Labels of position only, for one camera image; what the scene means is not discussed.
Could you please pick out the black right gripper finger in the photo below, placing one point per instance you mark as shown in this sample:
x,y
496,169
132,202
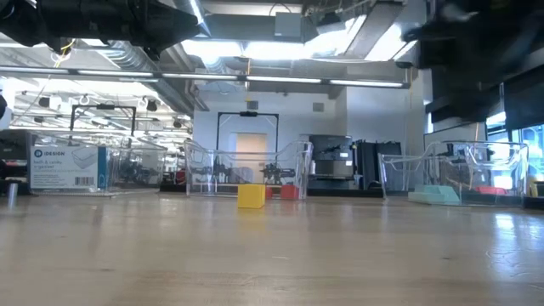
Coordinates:
x,y
421,35

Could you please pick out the teal triangular block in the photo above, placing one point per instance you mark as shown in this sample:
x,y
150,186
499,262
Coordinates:
x,y
447,194

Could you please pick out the teal long rectangular block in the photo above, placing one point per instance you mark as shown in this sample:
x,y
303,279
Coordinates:
x,y
418,198

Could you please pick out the yellow cube block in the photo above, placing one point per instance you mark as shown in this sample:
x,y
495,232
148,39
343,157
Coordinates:
x,y
251,196

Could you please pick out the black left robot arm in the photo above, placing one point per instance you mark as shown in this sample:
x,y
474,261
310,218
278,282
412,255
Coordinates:
x,y
25,19

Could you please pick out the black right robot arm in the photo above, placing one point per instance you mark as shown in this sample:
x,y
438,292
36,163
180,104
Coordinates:
x,y
523,25

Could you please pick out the black background robot arm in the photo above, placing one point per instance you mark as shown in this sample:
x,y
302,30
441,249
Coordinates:
x,y
276,172
221,170

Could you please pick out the black ceiling spotlight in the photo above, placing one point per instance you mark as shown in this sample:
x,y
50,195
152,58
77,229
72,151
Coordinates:
x,y
151,105

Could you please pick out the grey ceiling unit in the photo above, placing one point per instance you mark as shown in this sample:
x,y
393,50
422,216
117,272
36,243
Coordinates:
x,y
289,24

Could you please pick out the clear plastic bin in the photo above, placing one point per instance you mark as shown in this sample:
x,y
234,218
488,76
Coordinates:
x,y
204,170
408,170

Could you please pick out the black storage cabinet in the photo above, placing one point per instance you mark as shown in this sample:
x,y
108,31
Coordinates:
x,y
378,163

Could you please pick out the red container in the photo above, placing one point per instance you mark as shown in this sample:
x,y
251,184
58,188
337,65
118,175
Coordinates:
x,y
491,190

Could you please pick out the clear bin with iDesign label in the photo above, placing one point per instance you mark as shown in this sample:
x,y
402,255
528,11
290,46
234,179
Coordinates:
x,y
68,168

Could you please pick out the black shelf unit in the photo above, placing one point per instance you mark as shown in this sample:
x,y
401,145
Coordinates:
x,y
15,149

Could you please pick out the black machine cabinet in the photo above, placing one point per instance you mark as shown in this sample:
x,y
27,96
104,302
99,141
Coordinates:
x,y
331,161

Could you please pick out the silver round air duct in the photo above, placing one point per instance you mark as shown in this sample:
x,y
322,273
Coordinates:
x,y
180,95

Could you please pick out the black station frame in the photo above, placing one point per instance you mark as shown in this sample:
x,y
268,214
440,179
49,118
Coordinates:
x,y
103,107
247,114

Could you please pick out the grey wall vent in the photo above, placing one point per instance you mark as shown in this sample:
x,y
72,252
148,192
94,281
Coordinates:
x,y
252,105
318,106

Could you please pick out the grey metal post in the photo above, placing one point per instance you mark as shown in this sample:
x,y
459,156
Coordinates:
x,y
13,193

